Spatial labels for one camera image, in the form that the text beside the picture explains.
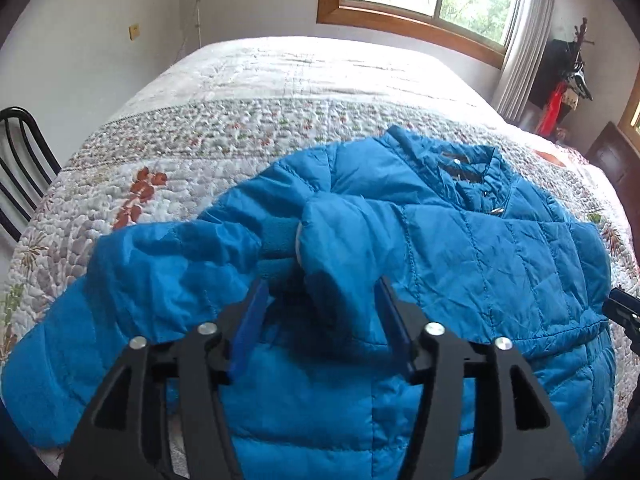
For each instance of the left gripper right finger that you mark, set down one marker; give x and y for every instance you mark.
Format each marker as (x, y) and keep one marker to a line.
(517, 432)

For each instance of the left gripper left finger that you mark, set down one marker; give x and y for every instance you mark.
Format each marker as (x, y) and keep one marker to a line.
(123, 433)

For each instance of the blue quilted puffer jacket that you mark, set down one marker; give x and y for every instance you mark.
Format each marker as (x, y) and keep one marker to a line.
(477, 247)

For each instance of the coat rack with clothes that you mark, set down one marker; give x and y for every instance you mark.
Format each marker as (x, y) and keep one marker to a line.
(561, 68)

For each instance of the dark wooden headboard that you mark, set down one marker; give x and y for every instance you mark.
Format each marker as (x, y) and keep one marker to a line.
(619, 160)

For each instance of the floral quilted bedspread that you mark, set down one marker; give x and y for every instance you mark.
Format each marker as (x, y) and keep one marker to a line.
(225, 114)

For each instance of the black metal chair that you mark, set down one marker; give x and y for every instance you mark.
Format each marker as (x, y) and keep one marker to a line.
(28, 168)

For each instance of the white pleated curtain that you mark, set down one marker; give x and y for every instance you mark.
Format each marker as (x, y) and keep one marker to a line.
(523, 57)

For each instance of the wooden framed window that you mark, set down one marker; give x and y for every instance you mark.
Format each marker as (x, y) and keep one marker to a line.
(481, 29)

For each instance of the yellow wall switch plate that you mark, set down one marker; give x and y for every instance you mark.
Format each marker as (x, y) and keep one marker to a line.
(134, 32)

